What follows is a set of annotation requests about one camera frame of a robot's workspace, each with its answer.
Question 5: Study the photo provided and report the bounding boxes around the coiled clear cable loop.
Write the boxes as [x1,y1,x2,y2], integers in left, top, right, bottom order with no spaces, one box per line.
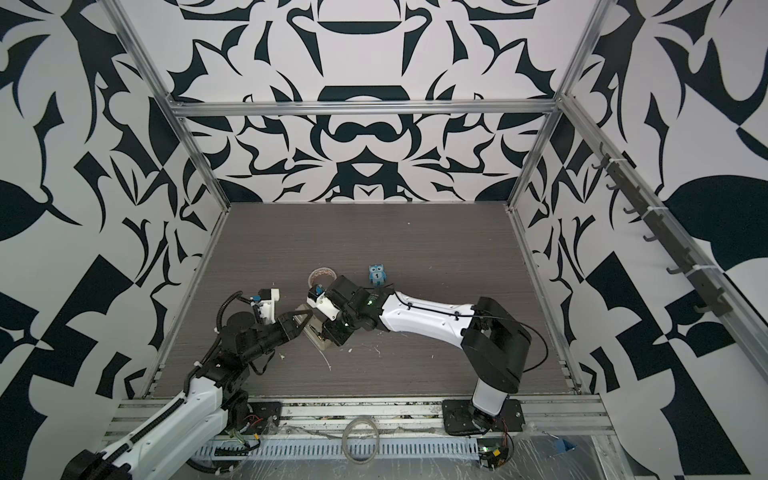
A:
[341,415,382,466]

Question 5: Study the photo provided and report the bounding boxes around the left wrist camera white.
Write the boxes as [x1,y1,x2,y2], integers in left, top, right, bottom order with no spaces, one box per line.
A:
[250,288,280,325]

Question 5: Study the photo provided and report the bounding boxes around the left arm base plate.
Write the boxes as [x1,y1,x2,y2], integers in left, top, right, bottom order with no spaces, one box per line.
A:
[238,401,283,436]

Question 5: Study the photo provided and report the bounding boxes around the white remote control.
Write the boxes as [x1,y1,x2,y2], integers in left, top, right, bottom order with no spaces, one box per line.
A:
[296,304,334,351]

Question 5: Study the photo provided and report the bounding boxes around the white slotted cable duct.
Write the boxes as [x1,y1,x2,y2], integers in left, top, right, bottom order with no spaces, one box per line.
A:
[193,437,480,461]

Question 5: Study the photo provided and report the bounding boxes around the blue owl toy block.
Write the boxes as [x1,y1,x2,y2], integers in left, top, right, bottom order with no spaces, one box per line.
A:
[369,264,387,286]

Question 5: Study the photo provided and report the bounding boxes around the small electronics board green LED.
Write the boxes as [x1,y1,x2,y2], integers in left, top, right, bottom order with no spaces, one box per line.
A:
[478,440,515,471]

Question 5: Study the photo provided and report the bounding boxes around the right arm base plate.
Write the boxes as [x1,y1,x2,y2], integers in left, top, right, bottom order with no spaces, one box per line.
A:
[441,399,526,436]

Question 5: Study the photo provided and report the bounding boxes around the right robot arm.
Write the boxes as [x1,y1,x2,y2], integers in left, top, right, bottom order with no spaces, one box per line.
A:
[307,276,539,420]

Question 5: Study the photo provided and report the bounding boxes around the blue tape piece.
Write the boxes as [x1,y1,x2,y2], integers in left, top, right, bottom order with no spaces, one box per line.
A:
[553,438,576,455]

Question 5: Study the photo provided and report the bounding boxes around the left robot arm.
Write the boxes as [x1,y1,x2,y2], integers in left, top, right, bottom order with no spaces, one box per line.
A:
[61,292,313,479]

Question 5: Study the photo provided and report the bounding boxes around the roll of clear tape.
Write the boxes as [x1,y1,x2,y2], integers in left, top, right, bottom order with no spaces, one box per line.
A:
[308,267,337,290]

